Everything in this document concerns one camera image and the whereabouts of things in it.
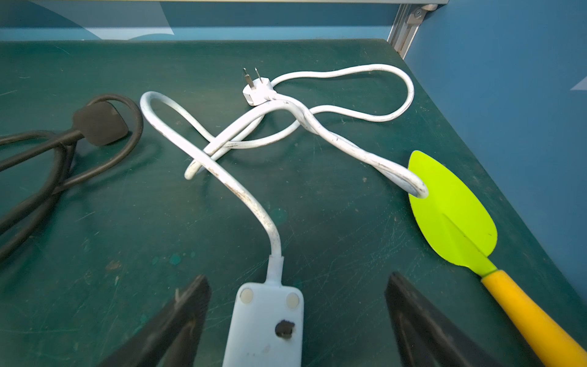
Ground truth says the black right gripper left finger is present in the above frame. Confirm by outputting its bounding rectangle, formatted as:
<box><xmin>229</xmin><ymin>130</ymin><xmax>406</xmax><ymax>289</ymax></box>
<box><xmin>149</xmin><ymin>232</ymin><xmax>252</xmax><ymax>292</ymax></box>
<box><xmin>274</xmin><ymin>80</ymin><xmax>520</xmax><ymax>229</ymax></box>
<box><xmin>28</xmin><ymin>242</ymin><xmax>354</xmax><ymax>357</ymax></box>
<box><xmin>99</xmin><ymin>275</ymin><xmax>212</xmax><ymax>366</ymax></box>

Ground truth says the green yellow garden trowel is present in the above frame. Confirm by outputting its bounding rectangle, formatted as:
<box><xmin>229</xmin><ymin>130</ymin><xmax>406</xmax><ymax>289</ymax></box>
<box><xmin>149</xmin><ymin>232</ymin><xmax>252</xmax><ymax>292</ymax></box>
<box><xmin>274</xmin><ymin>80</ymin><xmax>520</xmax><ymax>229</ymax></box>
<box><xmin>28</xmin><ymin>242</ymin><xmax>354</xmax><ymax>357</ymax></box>
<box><xmin>408</xmin><ymin>151</ymin><xmax>586</xmax><ymax>366</ymax></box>

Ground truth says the white power strip with cord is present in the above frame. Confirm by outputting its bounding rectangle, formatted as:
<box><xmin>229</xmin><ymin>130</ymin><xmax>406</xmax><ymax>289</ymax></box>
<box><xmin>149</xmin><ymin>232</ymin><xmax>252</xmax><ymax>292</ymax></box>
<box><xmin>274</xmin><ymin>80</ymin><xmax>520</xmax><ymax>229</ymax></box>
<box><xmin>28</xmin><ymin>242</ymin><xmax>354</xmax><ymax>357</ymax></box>
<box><xmin>140</xmin><ymin>64</ymin><xmax>429</xmax><ymax>366</ymax></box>

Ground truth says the cream red power strip black cord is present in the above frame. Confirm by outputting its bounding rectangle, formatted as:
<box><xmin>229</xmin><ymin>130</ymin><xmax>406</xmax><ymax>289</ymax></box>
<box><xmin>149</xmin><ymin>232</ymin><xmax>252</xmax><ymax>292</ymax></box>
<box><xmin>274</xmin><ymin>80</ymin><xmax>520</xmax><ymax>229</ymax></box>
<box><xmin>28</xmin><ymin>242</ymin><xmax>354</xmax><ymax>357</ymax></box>
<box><xmin>0</xmin><ymin>93</ymin><xmax>144</xmax><ymax>262</ymax></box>

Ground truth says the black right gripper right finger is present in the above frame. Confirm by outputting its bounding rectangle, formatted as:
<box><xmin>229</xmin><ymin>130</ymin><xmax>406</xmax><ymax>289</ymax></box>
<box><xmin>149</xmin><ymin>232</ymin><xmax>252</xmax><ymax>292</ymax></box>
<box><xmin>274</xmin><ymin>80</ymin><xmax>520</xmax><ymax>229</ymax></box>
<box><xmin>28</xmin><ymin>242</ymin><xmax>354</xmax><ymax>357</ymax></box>
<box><xmin>385</xmin><ymin>272</ymin><xmax>501</xmax><ymax>366</ymax></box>

